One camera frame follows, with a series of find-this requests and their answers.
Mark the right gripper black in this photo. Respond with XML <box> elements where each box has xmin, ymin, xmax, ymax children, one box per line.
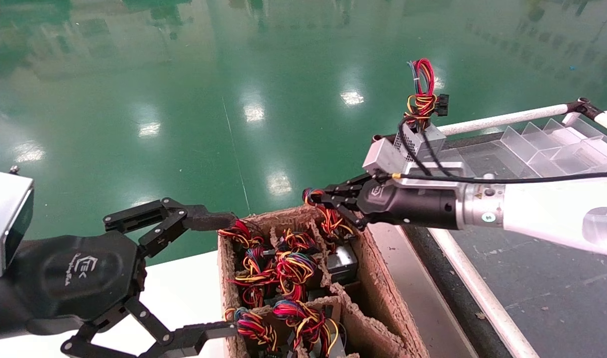
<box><xmin>311</xmin><ymin>174</ymin><xmax>459</xmax><ymax>231</ymax></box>

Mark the silver power supply with wires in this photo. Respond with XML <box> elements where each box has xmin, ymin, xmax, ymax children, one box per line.
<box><xmin>303</xmin><ymin>188</ymin><xmax>360</xmax><ymax>286</ymax></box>
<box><xmin>278</xmin><ymin>229</ymin><xmax>318</xmax><ymax>252</ymax></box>
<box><xmin>218</xmin><ymin>220</ymin><xmax>265</xmax><ymax>249</ymax></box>
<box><xmin>393</xmin><ymin>58</ymin><xmax>449</xmax><ymax>165</ymax></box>
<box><xmin>276</xmin><ymin>250</ymin><xmax>320</xmax><ymax>302</ymax></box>
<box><xmin>273</xmin><ymin>299</ymin><xmax>342</xmax><ymax>358</ymax></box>
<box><xmin>231</xmin><ymin>246</ymin><xmax>279</xmax><ymax>309</ymax></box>
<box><xmin>225</xmin><ymin>306</ymin><xmax>279</xmax><ymax>355</ymax></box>

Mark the black camera cable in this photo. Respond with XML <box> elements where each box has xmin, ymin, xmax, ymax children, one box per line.
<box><xmin>391</xmin><ymin>117</ymin><xmax>607</xmax><ymax>185</ymax></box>

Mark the brown cardboard box with dividers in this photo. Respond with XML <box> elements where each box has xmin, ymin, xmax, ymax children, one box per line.
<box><xmin>216</xmin><ymin>205</ymin><xmax>431</xmax><ymax>358</ymax></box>

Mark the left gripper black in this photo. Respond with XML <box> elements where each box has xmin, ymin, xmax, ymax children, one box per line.
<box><xmin>0</xmin><ymin>198</ymin><xmax>240</xmax><ymax>358</ymax></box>

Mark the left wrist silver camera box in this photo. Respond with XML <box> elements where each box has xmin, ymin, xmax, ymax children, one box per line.
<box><xmin>0</xmin><ymin>167</ymin><xmax>34</xmax><ymax>278</ymax></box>

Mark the clear acrylic divider tray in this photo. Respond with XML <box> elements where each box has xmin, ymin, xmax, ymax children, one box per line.
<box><xmin>433</xmin><ymin>118</ymin><xmax>607</xmax><ymax>179</ymax></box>

